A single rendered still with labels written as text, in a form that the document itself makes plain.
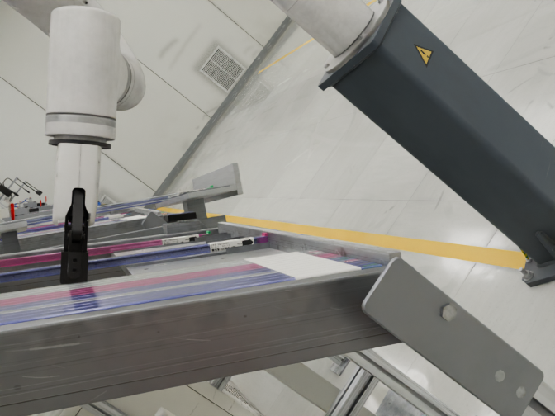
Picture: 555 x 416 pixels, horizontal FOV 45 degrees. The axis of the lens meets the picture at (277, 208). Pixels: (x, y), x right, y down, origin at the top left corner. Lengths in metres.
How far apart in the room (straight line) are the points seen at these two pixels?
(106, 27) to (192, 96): 7.97
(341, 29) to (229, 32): 7.72
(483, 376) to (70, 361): 0.31
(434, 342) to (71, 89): 0.52
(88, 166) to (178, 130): 7.92
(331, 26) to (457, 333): 0.93
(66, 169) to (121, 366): 0.37
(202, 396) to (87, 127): 1.35
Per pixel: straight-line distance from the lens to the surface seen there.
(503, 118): 1.52
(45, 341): 0.50
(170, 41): 8.90
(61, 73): 0.85
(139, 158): 8.64
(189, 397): 2.06
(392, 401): 1.82
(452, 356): 0.54
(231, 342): 0.52
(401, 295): 0.51
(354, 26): 1.38
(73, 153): 0.82
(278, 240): 0.86
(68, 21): 0.86
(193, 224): 1.19
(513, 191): 1.52
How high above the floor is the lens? 0.97
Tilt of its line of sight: 15 degrees down
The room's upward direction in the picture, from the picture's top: 52 degrees counter-clockwise
